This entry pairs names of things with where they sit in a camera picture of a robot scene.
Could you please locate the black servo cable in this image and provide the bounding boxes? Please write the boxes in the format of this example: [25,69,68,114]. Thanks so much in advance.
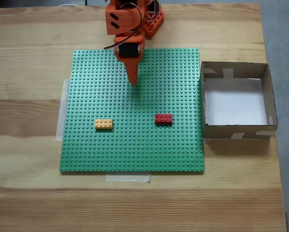
[104,0,144,50]

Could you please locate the red lego block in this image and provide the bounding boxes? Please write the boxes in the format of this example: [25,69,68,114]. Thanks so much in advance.
[154,114,173,125]

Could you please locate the green lego baseplate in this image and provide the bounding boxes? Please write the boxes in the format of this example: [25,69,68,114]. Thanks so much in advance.
[59,47,206,174]

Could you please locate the cardboard box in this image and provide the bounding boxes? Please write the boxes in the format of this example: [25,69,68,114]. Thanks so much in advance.
[200,61,279,140]

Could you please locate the white paper box lining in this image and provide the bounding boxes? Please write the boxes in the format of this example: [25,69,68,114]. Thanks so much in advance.
[204,77,268,126]

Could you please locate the yellow lego block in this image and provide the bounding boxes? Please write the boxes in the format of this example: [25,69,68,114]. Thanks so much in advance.
[94,119,115,131]

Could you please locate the translucent tape strip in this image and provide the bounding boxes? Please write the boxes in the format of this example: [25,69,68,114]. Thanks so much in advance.
[105,173,152,183]
[55,78,71,142]

